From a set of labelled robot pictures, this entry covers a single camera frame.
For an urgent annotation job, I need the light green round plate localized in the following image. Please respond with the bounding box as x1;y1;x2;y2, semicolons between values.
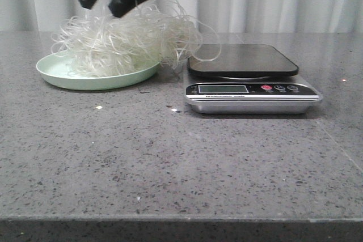
36;54;159;91

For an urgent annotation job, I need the white vermicelli noodle bundle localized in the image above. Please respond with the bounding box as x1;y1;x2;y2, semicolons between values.
51;0;206;77

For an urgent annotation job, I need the silver black kitchen scale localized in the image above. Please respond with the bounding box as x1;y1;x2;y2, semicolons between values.
183;44;323;114

